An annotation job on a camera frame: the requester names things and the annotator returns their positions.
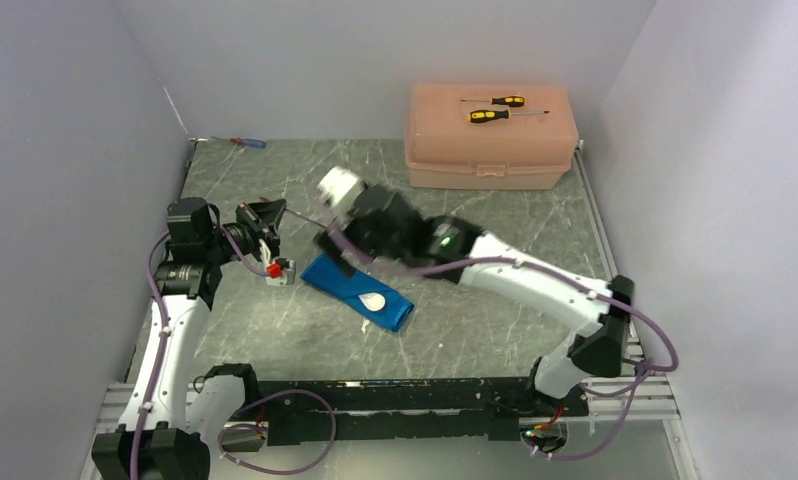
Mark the white plastic utensil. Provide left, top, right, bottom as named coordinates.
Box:
left=359, top=292, right=386, bottom=312

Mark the purple cable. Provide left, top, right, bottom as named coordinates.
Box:
left=128, top=225, right=337, bottom=480
left=282, top=208, right=680, bottom=463

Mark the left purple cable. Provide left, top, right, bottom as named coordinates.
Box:
left=128, top=225, right=337, bottom=480

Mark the small black-handled screwdriver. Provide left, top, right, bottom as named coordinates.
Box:
left=461, top=95, right=526, bottom=108

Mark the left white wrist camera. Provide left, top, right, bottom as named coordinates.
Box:
left=260, top=240, right=296, bottom=286

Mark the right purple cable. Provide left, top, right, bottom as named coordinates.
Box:
left=282, top=208, right=680, bottom=463

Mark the peach plastic toolbox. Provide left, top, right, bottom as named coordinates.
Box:
left=404, top=83, right=579, bottom=190

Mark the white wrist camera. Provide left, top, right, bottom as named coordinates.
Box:
left=317, top=166, right=367, bottom=216
left=260, top=240, right=296, bottom=286

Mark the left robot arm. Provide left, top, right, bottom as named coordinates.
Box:
left=91, top=197, right=290, bottom=479

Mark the blue cloth napkin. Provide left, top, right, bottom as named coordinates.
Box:
left=300, top=254, right=415, bottom=332

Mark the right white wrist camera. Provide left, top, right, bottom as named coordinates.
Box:
left=317, top=166, right=367, bottom=216

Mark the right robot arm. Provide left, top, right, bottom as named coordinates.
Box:
left=317, top=181, right=635, bottom=415

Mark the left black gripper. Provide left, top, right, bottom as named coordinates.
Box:
left=204, top=198, right=285, bottom=265

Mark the aluminium frame rail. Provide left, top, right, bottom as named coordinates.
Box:
left=91, top=375, right=699, bottom=479

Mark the yellow black screwdriver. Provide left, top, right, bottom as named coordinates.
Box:
left=468, top=109, right=550, bottom=124

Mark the blue red screwdriver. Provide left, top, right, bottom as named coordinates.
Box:
left=213, top=136, right=266, bottom=149

